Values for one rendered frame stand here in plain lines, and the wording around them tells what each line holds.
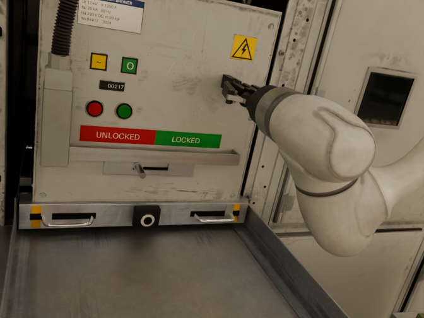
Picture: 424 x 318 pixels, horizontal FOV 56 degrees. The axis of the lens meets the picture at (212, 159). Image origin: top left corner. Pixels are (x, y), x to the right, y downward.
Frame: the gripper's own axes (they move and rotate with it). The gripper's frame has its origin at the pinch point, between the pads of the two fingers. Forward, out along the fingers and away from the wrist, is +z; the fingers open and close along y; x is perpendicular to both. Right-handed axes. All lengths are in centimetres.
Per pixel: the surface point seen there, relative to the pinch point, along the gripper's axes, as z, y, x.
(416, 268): 7, 94, -61
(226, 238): -1.8, 6.4, -38.2
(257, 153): 7.4, 14.9, -18.3
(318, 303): -30.5, 13.5, -34.7
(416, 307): 5, 100, -79
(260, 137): 7.4, 14.7, -13.9
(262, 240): -6.9, 13.5, -35.8
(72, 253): -5.0, -30.4, -38.2
